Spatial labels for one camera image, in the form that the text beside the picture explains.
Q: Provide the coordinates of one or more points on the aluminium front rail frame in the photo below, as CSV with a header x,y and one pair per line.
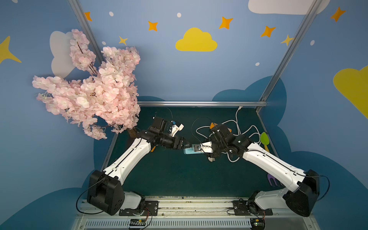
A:
x,y
193,213

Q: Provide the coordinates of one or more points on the pink cherry blossom tree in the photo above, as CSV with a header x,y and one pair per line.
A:
x,y
109,93

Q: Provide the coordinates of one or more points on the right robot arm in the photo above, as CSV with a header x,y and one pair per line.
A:
x,y
301,188

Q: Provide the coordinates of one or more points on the right controller board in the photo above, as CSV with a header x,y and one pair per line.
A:
x,y
257,224

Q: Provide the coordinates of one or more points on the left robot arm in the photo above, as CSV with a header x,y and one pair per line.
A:
x,y
105,190

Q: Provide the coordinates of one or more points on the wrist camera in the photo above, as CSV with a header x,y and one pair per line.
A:
x,y
175,127
203,147

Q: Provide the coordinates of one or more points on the controller board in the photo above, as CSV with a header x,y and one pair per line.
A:
x,y
137,224
257,224

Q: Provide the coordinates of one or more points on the left controller board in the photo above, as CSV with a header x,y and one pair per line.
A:
x,y
137,224

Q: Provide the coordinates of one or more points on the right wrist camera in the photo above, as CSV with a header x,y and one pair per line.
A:
x,y
203,147

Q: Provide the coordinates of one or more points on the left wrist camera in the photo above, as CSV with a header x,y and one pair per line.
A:
x,y
175,127

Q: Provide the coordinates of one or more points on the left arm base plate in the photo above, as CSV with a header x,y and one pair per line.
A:
x,y
145,208

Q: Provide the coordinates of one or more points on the teal power strip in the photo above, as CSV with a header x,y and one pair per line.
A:
x,y
191,151

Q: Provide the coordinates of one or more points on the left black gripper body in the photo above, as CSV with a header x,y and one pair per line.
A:
x,y
178,142

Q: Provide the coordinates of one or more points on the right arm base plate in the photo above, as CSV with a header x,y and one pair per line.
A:
x,y
245,208

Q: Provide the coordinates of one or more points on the green toy shovel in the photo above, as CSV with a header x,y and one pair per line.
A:
x,y
264,139

